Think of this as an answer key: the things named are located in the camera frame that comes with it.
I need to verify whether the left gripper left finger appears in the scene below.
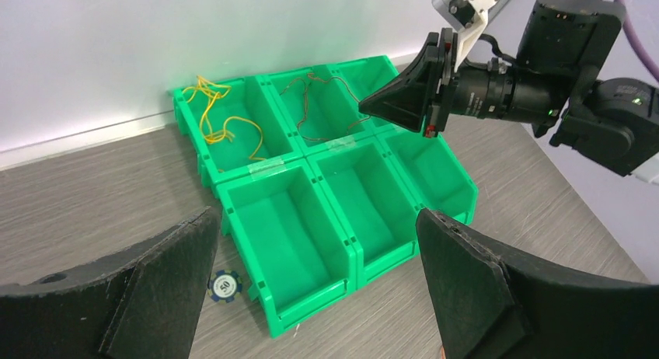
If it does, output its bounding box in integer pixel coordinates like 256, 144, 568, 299
1, 207, 221, 358

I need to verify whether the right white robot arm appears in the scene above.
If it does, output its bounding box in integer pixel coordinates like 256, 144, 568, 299
358, 0, 658, 184

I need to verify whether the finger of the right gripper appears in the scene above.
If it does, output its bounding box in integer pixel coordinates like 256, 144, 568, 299
358, 33, 439, 133

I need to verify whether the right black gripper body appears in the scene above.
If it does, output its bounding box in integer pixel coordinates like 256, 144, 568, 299
424, 30, 515, 138

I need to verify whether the brown wire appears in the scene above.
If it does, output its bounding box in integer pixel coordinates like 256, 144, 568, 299
279, 71, 373, 143

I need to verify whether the green six-compartment bin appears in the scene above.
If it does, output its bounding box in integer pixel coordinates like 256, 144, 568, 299
170, 56, 478, 337

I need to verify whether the yellow wire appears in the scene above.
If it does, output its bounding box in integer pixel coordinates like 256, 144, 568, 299
181, 75, 267, 163

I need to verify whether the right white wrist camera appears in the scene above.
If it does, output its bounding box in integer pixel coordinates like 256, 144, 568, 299
432, 0, 510, 68

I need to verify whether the poker chip by bin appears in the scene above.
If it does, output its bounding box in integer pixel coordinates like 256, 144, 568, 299
207, 269, 243, 303

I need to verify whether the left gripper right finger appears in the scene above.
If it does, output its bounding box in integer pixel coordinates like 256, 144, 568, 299
416, 209, 658, 358

